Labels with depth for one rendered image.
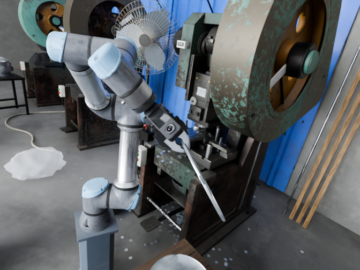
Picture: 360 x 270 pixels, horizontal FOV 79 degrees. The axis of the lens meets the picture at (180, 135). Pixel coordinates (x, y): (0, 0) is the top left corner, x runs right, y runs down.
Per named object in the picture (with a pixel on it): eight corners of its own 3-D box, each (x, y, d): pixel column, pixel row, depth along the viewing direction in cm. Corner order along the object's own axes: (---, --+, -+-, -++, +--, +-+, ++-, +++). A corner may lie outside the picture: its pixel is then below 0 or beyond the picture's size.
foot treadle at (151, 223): (147, 237, 147) (147, 231, 145) (138, 227, 153) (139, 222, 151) (204, 203, 186) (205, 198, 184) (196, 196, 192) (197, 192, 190)
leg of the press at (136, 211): (138, 218, 175) (147, 111, 139) (130, 210, 182) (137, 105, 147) (211, 182, 236) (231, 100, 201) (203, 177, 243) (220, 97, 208)
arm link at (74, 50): (92, 97, 102) (49, 15, 55) (117, 100, 103) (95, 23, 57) (88, 121, 99) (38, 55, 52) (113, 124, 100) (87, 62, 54)
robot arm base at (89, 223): (81, 236, 102) (80, 220, 98) (78, 214, 113) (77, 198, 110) (114, 227, 109) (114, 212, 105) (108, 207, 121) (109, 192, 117)
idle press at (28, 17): (33, 112, 342) (16, -22, 273) (16, 95, 401) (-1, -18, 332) (120, 102, 449) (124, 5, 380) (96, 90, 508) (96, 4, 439)
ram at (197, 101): (200, 124, 134) (210, 74, 123) (184, 115, 144) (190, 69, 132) (217, 120, 146) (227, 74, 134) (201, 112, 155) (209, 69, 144)
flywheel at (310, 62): (334, 83, 134) (269, 166, 110) (300, 75, 147) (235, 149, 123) (372, -74, 83) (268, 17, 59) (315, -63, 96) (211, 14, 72)
